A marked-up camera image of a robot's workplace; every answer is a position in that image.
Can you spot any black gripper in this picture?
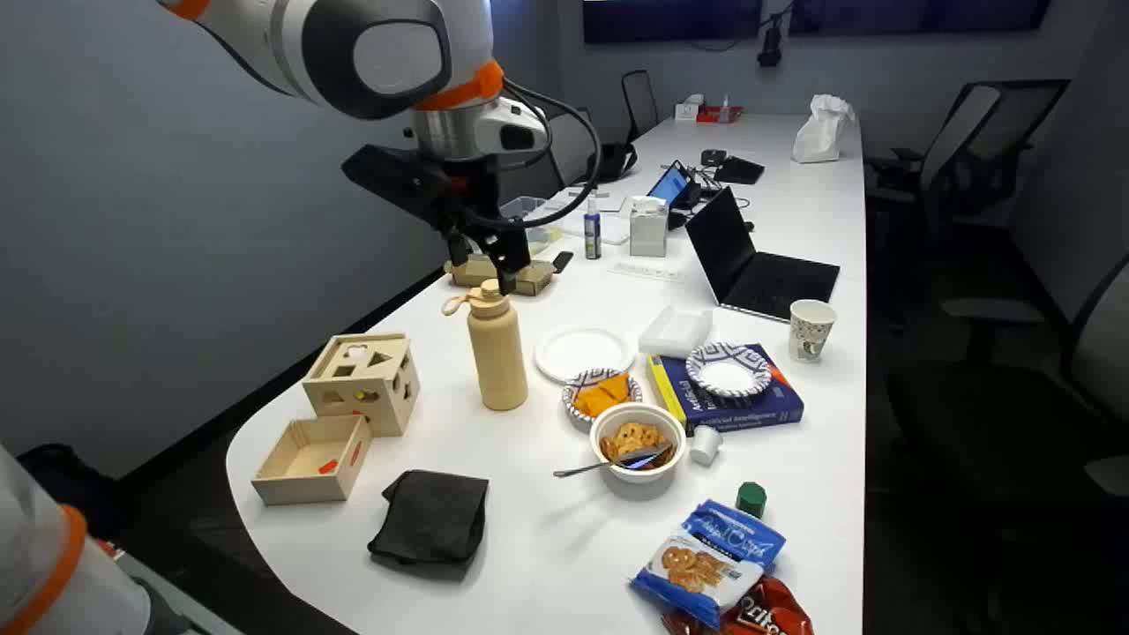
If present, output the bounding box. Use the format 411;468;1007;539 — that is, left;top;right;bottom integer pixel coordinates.
434;154;537;295

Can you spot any black cloth towel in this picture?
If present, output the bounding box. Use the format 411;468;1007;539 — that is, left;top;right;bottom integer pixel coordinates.
364;466;495;581

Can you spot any clear plastic container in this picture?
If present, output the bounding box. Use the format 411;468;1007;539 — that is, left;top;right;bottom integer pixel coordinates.
497;192;593;259

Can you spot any long tan wooden block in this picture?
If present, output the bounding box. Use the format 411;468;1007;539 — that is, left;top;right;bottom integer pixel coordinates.
443;246;557;299

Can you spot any beige water bottle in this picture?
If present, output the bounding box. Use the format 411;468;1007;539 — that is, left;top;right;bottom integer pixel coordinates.
441;277;531;417

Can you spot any office chair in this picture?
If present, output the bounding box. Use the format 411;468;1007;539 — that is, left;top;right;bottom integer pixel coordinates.
538;107;603;192
616;66;664;144
887;252;1129;524
863;75;1071;240

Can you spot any white paper plate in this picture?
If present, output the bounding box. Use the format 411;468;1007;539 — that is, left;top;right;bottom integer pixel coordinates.
531;325;635;389

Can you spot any black bag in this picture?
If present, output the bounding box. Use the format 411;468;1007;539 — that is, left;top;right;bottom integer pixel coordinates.
587;137;643;187

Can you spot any white carton box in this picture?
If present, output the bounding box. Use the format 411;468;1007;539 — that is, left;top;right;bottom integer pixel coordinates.
625;194;669;260

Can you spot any patterned plate with orange chips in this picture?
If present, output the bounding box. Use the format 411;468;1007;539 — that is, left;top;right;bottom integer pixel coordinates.
560;366;649;431

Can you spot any wooden shape sorter box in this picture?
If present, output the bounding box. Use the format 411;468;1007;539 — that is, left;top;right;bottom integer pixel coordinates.
300;333;424;441

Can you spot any tablet with blue screen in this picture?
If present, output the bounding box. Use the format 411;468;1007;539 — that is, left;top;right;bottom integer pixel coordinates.
645;160;702;214

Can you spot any white foam container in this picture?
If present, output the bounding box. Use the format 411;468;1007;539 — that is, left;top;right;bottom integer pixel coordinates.
635;299;716;359

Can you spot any metal spoon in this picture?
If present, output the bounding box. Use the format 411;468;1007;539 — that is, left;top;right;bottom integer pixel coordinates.
549;446;677;482

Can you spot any black pouch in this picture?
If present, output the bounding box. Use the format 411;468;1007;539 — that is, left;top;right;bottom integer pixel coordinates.
714;153;768;187

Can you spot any white bowl with cookies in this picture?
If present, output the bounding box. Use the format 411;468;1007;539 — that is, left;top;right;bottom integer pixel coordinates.
587;399;687;486

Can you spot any black open laptop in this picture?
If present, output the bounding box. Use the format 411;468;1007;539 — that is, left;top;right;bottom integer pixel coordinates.
683;184;843;322

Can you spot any small white cube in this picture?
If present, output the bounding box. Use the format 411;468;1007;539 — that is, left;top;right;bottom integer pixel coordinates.
687;422;723;468

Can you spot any open wooden tray box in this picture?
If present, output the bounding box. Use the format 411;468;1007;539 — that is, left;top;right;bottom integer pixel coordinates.
250;413;375;508

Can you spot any dark blue book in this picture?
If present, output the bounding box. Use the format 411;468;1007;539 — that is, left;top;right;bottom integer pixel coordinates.
643;344;809;433

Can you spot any white paper cup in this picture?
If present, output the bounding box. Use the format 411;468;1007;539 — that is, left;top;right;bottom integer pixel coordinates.
788;295;840;365

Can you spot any black conference webcam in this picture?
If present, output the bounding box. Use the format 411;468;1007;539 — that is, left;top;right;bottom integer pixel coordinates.
754;0;790;72

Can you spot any white plastic bag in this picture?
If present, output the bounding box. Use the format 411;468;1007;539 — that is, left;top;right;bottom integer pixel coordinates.
788;93;862;167

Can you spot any green bottle cap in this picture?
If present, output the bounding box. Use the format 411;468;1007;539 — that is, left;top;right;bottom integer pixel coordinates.
735;478;768;524

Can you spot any blue cookie bag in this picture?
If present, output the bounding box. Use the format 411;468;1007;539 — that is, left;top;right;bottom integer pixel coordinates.
628;496;790;631

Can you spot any red snack bag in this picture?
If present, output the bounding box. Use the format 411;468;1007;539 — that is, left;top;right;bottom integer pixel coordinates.
664;572;820;635

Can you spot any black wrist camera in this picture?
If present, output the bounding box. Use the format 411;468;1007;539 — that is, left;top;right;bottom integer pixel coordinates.
341;144;467;228

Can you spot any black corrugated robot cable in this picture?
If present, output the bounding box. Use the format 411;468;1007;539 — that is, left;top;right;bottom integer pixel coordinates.
503;77;607;228

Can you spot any wall-mounted monitor screen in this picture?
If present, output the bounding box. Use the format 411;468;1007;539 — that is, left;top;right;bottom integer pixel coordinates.
788;0;1054;34
578;0;768;51

